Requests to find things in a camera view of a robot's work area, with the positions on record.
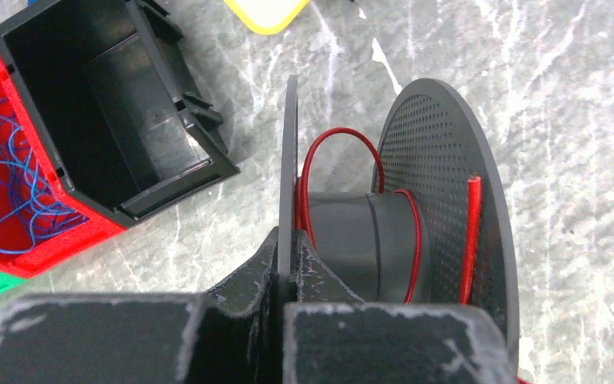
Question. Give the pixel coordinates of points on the black storage bin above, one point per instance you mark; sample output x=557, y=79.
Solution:
x=114, y=105

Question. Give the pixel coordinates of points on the red storage bin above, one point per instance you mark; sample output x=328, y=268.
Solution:
x=41, y=225

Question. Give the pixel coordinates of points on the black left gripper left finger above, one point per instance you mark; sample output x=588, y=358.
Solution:
x=221, y=335

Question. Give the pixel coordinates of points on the yellow framed whiteboard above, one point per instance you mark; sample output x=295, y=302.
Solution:
x=266, y=17

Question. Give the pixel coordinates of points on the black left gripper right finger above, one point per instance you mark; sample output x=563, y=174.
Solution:
x=331, y=336

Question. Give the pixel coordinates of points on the black perforated cable spool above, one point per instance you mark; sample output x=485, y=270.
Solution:
x=433, y=228

